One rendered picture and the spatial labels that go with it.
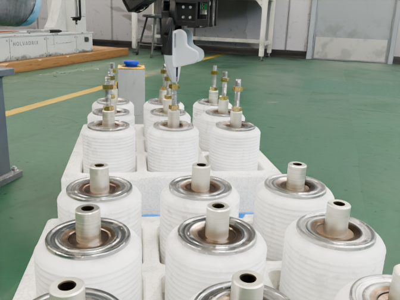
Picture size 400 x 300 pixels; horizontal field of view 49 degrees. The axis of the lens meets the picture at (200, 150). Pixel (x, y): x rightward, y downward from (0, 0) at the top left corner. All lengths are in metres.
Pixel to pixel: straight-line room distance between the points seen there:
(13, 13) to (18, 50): 2.43
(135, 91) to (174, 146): 0.43
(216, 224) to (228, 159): 0.41
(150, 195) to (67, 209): 0.30
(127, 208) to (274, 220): 0.17
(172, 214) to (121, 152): 0.30
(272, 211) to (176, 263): 0.17
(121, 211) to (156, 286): 0.09
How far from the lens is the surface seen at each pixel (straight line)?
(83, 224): 0.40
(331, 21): 5.74
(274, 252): 0.55
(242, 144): 0.80
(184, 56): 0.77
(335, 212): 0.44
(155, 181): 0.77
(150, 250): 0.54
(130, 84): 1.18
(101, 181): 0.51
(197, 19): 0.75
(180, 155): 0.79
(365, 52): 5.75
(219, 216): 0.40
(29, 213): 1.10
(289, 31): 5.77
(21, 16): 1.28
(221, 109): 0.94
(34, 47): 3.85
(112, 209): 0.49
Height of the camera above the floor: 0.45
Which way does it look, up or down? 17 degrees down
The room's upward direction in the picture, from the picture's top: 2 degrees clockwise
